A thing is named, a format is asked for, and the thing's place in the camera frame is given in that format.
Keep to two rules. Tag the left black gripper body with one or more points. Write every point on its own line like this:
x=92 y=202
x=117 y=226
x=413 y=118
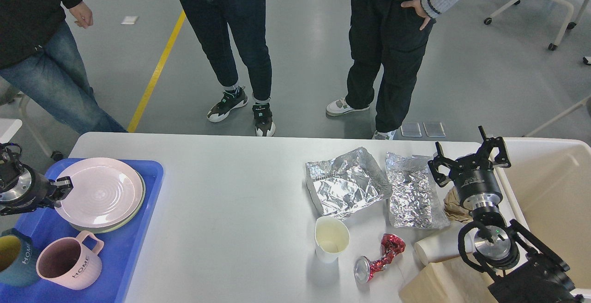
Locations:
x=32 y=190

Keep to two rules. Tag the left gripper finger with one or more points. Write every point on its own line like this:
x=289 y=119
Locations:
x=60 y=188

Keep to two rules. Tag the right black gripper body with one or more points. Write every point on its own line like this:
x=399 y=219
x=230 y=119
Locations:
x=477 y=187

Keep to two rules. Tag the pink plate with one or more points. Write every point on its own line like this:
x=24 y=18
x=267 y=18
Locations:
x=104 y=192

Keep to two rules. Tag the pink mug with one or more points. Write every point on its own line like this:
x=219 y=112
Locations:
x=72 y=262

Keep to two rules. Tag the dark teal mug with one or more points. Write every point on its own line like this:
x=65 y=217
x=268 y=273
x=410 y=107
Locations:
x=18 y=258

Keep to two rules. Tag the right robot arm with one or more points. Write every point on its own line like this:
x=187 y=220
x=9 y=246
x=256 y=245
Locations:
x=523 y=269

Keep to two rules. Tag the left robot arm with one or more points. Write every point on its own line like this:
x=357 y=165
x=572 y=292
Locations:
x=11 y=168

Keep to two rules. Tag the crumpled brown paper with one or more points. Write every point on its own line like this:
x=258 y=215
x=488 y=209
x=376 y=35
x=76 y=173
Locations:
x=453 y=209

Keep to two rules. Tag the narrow crumpled foil sheet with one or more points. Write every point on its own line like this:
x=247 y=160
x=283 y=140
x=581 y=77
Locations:
x=414 y=201

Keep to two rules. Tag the lying white paper cup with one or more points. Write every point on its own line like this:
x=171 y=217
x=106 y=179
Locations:
x=440 y=246

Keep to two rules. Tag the right floor plate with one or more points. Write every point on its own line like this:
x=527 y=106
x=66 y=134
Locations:
x=434 y=129

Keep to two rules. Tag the floor plate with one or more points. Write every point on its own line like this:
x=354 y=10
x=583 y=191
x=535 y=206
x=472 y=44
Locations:
x=411 y=130
x=434 y=129

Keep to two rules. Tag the beige plastic bin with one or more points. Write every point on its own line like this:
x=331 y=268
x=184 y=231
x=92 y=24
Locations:
x=549 y=188

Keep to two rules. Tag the green plate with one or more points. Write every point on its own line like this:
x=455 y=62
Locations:
x=120 y=224

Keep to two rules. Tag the left floor plate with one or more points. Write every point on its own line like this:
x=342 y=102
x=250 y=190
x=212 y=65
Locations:
x=411 y=130

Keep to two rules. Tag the crushed red can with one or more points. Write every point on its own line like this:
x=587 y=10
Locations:
x=365 y=269

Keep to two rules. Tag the large crumpled foil sheet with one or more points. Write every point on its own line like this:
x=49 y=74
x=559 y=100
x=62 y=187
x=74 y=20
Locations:
x=346 y=184

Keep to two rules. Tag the upright white paper cup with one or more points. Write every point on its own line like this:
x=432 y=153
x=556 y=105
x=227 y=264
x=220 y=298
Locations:
x=332 y=238

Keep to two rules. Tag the person in blue jeans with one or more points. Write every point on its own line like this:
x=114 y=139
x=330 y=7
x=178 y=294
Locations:
x=40 y=57

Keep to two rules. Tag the person in grey sweater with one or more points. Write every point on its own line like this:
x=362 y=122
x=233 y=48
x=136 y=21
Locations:
x=388 y=40

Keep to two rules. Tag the person in dark jeans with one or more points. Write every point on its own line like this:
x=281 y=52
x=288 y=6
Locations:
x=218 y=22

